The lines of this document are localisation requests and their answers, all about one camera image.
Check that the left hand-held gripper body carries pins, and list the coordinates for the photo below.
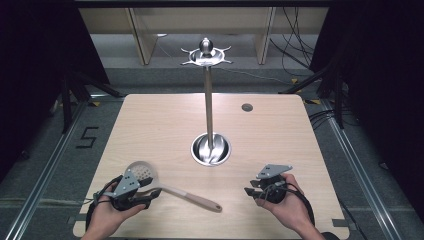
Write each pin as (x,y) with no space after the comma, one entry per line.
(126,186)

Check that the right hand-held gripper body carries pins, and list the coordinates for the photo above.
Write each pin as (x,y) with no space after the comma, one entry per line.
(271,184)

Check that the person's right hand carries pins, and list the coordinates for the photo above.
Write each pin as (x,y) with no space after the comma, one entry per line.
(291,208)

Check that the person's left hand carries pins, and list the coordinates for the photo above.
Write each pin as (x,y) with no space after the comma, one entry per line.
(106,216)

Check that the metal utensil hanging rack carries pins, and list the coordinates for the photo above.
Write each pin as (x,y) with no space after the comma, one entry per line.
(209,110)

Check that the black metal stand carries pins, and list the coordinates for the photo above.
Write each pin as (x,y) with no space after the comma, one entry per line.
(68,100)
(338,96)

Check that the black curtain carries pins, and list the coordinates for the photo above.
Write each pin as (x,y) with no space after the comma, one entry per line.
(36,66)
(383,83)

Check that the aluminium floor rail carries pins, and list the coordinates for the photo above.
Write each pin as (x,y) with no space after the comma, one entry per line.
(43,180)
(360,173)

